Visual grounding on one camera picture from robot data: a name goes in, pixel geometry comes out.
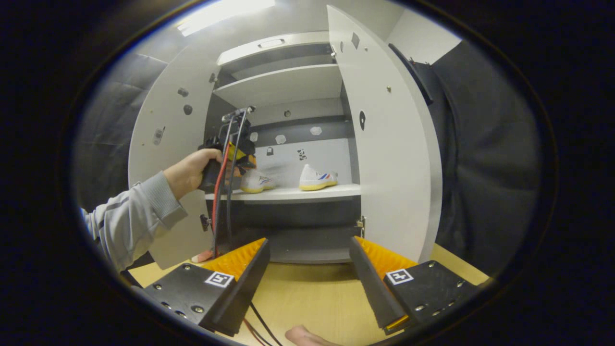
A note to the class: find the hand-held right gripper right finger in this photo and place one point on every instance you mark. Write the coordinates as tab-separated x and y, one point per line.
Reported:
370	283

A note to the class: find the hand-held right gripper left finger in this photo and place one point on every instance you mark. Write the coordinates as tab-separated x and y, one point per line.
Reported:
252	281

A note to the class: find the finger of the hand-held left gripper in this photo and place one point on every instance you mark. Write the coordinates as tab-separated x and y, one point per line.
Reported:
235	154

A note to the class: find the white striped shoe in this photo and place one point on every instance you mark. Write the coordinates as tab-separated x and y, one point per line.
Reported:
259	182
314	178

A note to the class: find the white and grey shoe cabinet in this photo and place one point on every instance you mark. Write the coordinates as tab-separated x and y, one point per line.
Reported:
288	84

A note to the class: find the ceiling light panel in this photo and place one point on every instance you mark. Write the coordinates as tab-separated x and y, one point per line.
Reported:
216	14

